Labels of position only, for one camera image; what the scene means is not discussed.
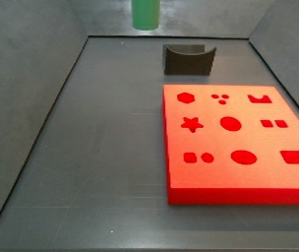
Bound green round cylinder peg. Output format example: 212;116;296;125
131;0;160;31

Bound red shape sorter board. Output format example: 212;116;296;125
163;85;299;205

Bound black curved holder bracket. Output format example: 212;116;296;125
163;44;216;76

